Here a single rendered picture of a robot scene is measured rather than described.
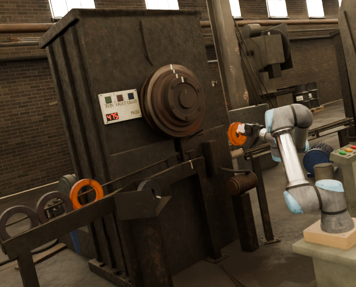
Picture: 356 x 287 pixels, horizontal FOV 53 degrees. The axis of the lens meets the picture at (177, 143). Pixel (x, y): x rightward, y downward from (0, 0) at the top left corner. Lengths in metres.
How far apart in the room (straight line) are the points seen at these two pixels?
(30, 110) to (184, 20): 5.97
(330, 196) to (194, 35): 1.54
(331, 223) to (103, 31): 1.65
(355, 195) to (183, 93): 1.23
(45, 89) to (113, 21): 6.15
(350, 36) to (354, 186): 2.51
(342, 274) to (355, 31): 3.22
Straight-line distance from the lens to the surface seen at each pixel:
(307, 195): 1.77
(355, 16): 4.60
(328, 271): 1.92
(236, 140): 2.34
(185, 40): 2.65
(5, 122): 8.10
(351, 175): 2.41
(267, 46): 10.13
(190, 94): 2.26
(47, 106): 8.36
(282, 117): 1.84
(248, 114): 4.92
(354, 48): 4.59
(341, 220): 1.83
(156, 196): 1.82
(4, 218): 1.88
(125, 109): 2.24
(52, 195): 1.92
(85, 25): 2.26
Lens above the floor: 1.07
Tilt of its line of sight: 6 degrees down
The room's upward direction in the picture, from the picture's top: 12 degrees counter-clockwise
